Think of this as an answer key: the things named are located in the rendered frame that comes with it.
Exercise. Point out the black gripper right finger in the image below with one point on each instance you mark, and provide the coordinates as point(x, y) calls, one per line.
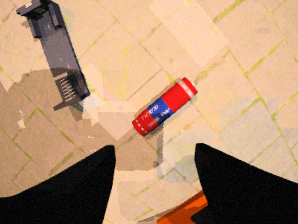
point(239, 193)

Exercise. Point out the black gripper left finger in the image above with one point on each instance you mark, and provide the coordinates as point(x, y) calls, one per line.
point(78, 195)

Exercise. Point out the red and blue battery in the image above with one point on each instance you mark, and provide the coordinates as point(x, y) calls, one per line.
point(164, 107)

